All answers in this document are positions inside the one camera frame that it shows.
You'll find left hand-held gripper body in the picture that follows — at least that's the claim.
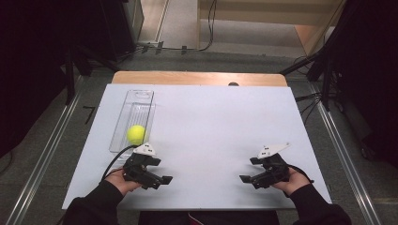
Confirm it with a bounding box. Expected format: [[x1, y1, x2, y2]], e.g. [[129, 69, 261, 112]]
[[122, 142, 158, 190]]

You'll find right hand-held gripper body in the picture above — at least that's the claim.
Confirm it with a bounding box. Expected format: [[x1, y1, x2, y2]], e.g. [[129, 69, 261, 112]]
[[256, 142, 292, 189]]

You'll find yellow tennis ball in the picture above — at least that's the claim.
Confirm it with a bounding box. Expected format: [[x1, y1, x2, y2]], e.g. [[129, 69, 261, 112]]
[[126, 124, 147, 146]]

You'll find clear plastic tray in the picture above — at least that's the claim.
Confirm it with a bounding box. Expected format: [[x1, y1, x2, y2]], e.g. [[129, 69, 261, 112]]
[[108, 89, 157, 155]]

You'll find person's left hand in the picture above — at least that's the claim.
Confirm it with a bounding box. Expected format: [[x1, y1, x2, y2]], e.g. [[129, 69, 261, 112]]
[[104, 168, 143, 197]]

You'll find person's right hand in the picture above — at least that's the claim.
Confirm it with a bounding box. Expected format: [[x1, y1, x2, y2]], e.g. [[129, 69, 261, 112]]
[[271, 166, 312, 197]]

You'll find wooden table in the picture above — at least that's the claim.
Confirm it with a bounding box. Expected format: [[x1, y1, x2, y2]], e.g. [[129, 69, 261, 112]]
[[111, 70, 288, 88]]

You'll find black stand leg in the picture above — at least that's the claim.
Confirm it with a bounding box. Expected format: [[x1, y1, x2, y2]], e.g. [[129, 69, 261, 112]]
[[279, 52, 324, 77]]

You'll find black metal stand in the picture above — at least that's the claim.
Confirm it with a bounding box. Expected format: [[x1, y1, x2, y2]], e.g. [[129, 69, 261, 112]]
[[63, 46, 120, 106]]

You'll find black curtain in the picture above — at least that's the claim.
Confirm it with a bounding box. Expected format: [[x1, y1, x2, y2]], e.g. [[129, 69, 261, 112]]
[[0, 0, 143, 158], [308, 0, 398, 168]]

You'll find grey cabinet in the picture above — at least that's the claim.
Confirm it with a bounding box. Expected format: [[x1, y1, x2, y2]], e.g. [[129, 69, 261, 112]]
[[122, 0, 145, 42]]

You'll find light wooden bench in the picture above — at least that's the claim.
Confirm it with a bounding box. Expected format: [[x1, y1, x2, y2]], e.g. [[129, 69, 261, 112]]
[[196, 0, 346, 58]]

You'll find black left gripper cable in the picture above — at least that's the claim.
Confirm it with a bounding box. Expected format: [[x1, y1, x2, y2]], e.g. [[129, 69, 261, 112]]
[[100, 143, 139, 184]]

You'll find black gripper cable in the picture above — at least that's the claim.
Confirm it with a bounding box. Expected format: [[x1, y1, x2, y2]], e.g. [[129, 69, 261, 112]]
[[286, 163, 315, 185], [100, 143, 139, 184]]

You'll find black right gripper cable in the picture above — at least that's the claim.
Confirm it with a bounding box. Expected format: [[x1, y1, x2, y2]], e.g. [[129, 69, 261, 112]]
[[286, 163, 315, 185]]

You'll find metal floor rail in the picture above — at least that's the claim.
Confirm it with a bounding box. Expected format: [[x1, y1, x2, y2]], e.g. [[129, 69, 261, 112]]
[[308, 82, 383, 225], [5, 76, 84, 225]]

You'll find bundle of black floor cables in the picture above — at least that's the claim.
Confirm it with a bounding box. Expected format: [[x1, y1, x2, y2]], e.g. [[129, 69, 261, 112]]
[[295, 91, 324, 124]]

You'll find black hanging cable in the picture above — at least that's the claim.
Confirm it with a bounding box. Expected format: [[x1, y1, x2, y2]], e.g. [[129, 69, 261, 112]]
[[198, 0, 219, 53]]

